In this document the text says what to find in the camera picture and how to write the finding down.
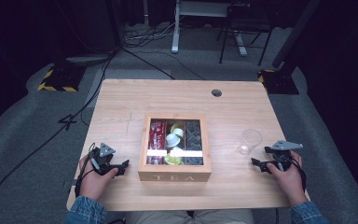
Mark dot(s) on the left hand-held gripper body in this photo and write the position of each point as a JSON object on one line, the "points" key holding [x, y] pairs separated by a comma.
{"points": [[103, 158]]}

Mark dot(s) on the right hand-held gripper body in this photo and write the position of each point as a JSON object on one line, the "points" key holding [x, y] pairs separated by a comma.
{"points": [[282, 152]]}

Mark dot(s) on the wooden tea box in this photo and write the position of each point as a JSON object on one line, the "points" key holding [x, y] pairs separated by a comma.
{"points": [[174, 172]]}

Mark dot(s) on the person's left hand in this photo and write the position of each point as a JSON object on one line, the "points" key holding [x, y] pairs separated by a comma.
{"points": [[93, 183]]}

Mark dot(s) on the person's right hand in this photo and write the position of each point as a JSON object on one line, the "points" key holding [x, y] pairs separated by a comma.
{"points": [[287, 183]]}

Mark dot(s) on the clear glass cup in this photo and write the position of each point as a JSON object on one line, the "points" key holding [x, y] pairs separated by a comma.
{"points": [[251, 139]]}

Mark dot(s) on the bundle of red packets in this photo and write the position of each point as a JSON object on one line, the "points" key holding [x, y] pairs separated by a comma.
{"points": [[156, 140]]}

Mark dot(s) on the yellow-green capsule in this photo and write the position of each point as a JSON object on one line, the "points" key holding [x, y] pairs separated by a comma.
{"points": [[174, 127], [172, 160]]}

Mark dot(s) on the white cup in box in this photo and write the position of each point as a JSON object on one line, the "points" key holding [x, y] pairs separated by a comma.
{"points": [[172, 140]]}

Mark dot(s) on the white capsule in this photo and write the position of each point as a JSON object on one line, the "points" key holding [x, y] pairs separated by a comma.
{"points": [[178, 132]]}

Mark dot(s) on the striped stand base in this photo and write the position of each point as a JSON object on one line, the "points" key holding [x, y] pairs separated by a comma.
{"points": [[278, 81], [61, 77]]}

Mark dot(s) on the pile of dark tea bags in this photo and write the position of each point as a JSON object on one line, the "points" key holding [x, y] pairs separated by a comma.
{"points": [[193, 138]]}

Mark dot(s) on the dark slanted stand pole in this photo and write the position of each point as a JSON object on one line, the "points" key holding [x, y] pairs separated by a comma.
{"points": [[295, 34]]}

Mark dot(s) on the black chair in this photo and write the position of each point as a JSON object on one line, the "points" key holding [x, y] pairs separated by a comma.
{"points": [[248, 18]]}

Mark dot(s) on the white desk frame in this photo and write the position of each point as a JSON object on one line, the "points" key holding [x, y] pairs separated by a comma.
{"points": [[199, 9]]}

